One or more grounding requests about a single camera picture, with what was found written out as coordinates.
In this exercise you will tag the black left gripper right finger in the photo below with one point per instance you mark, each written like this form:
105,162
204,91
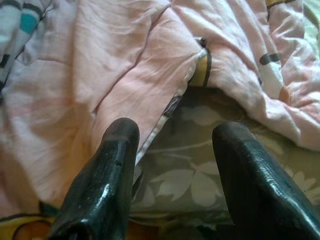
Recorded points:
257,190

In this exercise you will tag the pink cartoon print blanket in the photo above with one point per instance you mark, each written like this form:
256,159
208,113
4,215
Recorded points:
100,62

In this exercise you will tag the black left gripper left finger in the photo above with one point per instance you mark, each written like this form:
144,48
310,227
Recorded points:
105,180

